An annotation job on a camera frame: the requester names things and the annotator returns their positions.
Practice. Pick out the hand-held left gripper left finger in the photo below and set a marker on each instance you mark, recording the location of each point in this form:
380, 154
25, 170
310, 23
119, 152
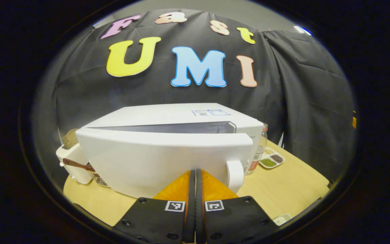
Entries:
190, 217

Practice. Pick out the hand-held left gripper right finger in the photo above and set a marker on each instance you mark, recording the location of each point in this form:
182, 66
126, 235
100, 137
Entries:
199, 217

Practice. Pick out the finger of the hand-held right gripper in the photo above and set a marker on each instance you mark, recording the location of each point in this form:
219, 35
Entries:
354, 120

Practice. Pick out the white microwave oven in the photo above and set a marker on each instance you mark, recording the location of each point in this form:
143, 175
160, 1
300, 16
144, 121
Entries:
147, 159

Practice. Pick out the black backdrop cloth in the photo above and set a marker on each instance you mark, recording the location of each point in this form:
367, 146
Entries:
300, 101

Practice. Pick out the pale green square plate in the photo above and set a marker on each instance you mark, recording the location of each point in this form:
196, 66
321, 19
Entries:
281, 219

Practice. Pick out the clear plastic bottle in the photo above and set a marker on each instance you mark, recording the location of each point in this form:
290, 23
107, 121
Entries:
259, 152

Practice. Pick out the white divided bean dish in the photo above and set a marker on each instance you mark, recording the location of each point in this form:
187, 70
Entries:
272, 158

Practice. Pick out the brown wooden spoon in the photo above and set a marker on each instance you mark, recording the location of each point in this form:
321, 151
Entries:
78, 164

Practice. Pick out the white toaster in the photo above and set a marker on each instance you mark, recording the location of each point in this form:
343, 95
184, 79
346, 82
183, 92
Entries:
73, 169

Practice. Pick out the brown bread slice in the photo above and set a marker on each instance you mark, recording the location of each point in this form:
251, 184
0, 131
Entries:
69, 139

